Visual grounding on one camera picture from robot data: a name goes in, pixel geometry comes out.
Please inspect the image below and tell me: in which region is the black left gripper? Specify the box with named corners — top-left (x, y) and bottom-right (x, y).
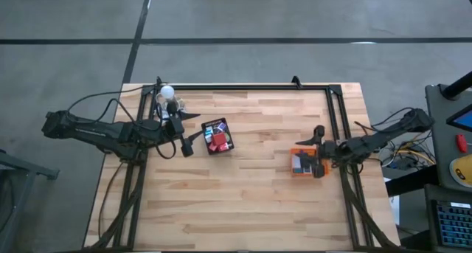
top-left (164, 100), bottom-right (204, 158)

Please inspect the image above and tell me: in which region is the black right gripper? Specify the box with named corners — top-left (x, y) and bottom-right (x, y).
top-left (295, 124), bottom-right (344, 179)

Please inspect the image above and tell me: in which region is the large red power adapter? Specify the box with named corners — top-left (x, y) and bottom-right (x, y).
top-left (211, 131), bottom-right (227, 147)

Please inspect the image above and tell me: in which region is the orange plastic basket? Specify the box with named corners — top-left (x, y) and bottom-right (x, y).
top-left (289, 146), bottom-right (330, 178)

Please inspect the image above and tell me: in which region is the black plastic basket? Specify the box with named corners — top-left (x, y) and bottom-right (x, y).
top-left (201, 117), bottom-right (236, 156)

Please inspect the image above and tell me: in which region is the white light bulb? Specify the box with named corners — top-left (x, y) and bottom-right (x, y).
top-left (160, 84), bottom-right (176, 100)

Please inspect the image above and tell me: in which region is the red handheld object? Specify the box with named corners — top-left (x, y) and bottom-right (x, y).
top-left (456, 133), bottom-right (468, 153)

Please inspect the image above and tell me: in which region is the yellow container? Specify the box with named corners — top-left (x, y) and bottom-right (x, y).
top-left (448, 153), bottom-right (472, 190)

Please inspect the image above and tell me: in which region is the tablet with blue screen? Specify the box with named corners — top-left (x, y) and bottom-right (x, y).
top-left (446, 104), bottom-right (472, 133)

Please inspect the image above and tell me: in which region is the black keyboard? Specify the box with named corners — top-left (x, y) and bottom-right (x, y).
top-left (434, 200), bottom-right (472, 249)

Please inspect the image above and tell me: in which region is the grey metal stand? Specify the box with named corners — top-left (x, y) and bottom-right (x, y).
top-left (0, 149), bottom-right (60, 246)

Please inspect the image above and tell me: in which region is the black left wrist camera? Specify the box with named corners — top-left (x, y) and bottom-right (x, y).
top-left (168, 117), bottom-right (184, 135)

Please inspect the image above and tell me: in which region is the white coiled power cord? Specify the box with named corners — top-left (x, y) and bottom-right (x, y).
top-left (155, 92), bottom-right (186, 119)

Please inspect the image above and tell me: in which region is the black left camera cable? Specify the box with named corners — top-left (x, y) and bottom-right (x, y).
top-left (153, 133), bottom-right (178, 160)

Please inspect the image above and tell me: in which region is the black aluminium rig frame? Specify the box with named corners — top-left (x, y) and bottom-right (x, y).
top-left (84, 81), bottom-right (401, 252)

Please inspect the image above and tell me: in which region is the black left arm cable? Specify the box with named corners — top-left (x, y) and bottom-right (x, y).
top-left (66, 83), bottom-right (163, 136)

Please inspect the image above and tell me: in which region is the floor cable bundle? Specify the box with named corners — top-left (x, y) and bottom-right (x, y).
top-left (381, 112), bottom-right (437, 173)

